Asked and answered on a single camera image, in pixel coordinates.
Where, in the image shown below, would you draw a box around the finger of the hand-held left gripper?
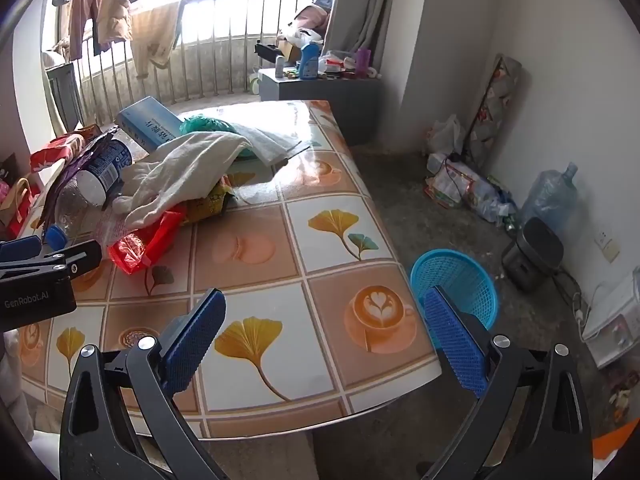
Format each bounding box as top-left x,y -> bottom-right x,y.
0,235 -> 44,264
0,239 -> 103,283

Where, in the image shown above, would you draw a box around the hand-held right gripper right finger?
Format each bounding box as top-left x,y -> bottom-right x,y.
417,285 -> 593,480

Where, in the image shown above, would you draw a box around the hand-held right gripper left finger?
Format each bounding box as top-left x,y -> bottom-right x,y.
59,287 -> 228,480

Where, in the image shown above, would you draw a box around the clear bag with red print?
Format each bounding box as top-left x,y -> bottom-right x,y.
92,202 -> 146,248

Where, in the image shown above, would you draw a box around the red foil wrapper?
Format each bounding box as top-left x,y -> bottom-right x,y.
107,210 -> 186,276

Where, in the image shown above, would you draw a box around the blue plastic basket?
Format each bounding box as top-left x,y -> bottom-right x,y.
410,249 -> 499,350

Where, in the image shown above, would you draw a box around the purple snack packet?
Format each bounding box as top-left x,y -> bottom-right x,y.
50,127 -> 121,201

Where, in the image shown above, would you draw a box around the clear bottle with blue label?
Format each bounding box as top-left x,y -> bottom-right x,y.
44,135 -> 136,252

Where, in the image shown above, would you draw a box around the red printed packet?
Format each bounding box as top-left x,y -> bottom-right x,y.
30,132 -> 86,173

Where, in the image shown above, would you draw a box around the white knit glove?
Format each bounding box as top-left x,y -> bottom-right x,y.
112,131 -> 251,231

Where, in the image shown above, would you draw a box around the yellow snack packet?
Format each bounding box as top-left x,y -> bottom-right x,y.
185,175 -> 236,223

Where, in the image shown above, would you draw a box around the blue white medicine box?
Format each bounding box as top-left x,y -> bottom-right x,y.
115,96 -> 186,153

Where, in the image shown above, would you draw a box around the grey rice cooker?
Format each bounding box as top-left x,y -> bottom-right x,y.
501,217 -> 566,293

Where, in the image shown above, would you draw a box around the dark grey panel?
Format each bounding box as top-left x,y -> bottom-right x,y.
46,62 -> 83,131

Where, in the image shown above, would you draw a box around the white plastic appliance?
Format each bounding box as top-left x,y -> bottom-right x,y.
580,270 -> 640,368

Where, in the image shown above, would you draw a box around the pile of plastic wrappers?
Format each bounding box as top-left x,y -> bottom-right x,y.
425,155 -> 518,223

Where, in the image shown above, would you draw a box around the blue water jug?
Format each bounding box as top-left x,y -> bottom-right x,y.
520,162 -> 586,231

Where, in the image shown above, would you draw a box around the orange cloth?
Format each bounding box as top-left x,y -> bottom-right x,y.
592,420 -> 636,461

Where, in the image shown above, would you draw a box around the white plastic bag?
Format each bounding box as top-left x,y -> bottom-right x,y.
426,114 -> 468,158

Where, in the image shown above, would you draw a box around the beige hanging towel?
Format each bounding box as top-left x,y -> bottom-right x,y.
131,2 -> 181,78

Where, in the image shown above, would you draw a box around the patterned folded board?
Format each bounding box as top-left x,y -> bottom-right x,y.
462,53 -> 523,171

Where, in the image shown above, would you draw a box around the pink hanging garment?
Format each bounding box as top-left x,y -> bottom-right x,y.
67,0 -> 108,61

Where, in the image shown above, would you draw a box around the beige hanging jacket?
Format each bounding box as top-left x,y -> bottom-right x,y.
95,0 -> 143,43

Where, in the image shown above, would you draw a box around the grey cabinet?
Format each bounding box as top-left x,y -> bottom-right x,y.
257,67 -> 383,146

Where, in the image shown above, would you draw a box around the cardboard box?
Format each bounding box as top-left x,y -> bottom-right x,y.
277,37 -> 303,61

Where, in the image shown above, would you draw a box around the blue detergent bottle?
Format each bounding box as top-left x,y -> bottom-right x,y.
298,41 -> 321,80

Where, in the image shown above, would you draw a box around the pile of small packets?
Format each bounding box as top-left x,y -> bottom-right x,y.
320,50 -> 381,80

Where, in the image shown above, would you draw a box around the grey curtain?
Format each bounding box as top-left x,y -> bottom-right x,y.
325,0 -> 401,61

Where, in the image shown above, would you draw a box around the wall socket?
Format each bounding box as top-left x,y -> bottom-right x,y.
595,230 -> 621,263

